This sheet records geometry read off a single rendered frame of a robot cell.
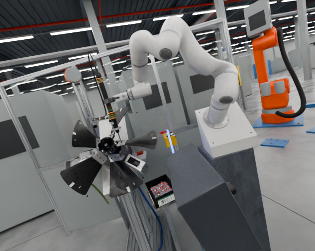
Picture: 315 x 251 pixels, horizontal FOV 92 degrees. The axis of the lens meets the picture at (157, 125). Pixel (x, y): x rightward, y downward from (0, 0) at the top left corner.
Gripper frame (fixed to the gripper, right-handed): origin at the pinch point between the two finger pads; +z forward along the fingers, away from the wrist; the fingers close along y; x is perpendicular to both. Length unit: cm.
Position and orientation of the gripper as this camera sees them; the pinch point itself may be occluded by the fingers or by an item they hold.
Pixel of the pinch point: (107, 101)
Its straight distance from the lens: 113.8
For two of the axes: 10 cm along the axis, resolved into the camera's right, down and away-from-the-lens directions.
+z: -9.6, 2.7, 0.1
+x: -2.7, -9.4, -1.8
